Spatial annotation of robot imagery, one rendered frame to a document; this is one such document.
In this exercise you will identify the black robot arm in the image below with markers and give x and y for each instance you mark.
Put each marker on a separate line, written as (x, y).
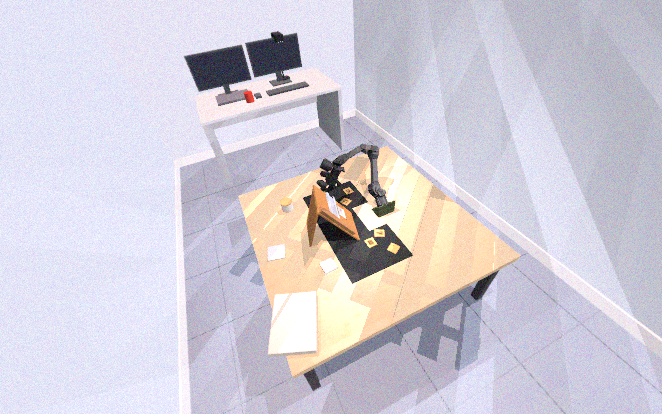
(374, 187)

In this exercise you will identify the white cylindrical canister with orange lid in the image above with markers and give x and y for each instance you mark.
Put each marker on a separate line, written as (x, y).
(286, 205)

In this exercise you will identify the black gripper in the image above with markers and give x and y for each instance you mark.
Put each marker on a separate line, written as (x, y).
(331, 181)

